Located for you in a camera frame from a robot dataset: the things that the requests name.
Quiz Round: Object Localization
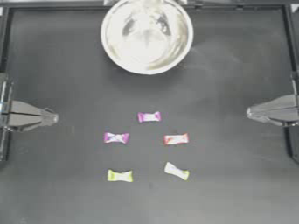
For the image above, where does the purple white candy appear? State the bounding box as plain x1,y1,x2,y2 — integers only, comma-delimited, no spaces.
103,131,130,144

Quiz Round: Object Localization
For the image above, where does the red candy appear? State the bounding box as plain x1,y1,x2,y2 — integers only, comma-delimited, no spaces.
164,133,192,146

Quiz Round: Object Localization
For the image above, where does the lime green candy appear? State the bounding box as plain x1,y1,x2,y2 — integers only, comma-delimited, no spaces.
107,169,135,183

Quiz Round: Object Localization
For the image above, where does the magenta candy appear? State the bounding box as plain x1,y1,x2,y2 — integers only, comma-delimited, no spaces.
137,110,164,123

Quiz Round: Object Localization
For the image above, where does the white candy with green end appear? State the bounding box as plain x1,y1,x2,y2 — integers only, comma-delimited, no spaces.
164,161,193,181

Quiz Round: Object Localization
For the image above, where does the steel bowl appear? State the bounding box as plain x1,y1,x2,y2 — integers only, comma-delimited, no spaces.
99,0,196,76

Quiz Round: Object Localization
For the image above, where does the black table frame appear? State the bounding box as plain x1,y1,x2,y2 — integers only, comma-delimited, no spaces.
0,0,299,74

